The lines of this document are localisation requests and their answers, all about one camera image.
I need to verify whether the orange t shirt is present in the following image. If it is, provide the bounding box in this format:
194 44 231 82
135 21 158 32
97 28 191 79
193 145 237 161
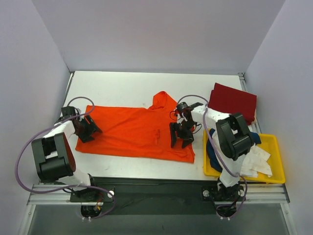
75 91 195 163

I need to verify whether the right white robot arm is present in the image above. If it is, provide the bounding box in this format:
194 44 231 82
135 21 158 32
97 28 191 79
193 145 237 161
170 102 255 200

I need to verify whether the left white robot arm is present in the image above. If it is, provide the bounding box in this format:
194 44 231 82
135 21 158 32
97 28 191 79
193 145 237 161
31 106 102 202

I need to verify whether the navy blue t shirt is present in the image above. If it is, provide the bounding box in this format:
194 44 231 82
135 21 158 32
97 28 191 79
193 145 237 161
206 132 262 173

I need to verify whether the dark red folded t shirt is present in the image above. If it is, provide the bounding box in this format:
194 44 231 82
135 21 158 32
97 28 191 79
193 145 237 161
208 83 257 125

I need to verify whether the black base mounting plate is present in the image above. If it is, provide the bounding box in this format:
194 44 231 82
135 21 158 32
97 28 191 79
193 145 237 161
69 176 243 216

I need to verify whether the white t shirt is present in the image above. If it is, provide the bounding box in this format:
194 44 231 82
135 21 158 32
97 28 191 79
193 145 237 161
207 128 273 178

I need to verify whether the yellow plastic tray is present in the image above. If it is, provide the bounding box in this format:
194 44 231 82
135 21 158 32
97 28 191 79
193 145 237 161
202 128 286 184

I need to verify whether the aluminium frame rail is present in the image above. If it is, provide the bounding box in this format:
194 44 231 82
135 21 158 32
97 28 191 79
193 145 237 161
27 184 290 205

